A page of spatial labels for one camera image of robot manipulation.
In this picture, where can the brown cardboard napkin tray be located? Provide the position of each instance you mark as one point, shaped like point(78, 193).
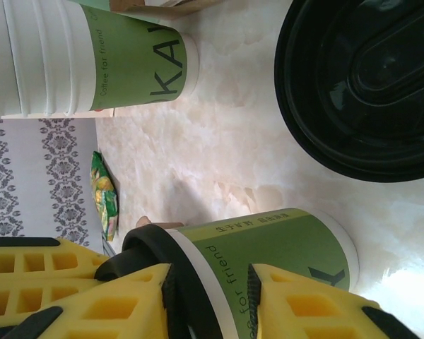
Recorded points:
point(145, 7)

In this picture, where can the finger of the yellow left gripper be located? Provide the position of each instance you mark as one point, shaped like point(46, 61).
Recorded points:
point(39, 263)
point(21, 296)

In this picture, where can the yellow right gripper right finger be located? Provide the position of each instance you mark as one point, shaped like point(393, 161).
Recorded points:
point(321, 314)

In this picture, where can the green paper coffee cup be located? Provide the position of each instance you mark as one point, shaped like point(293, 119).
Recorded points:
point(286, 247)
point(134, 63)

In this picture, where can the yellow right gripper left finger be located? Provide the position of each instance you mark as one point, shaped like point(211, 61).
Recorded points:
point(109, 310)

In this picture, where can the green yellow snack packet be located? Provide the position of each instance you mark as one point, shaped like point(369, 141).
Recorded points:
point(104, 197)

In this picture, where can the black plastic cup lid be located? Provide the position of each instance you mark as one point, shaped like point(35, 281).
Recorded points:
point(194, 272)
point(374, 70)
point(357, 173)

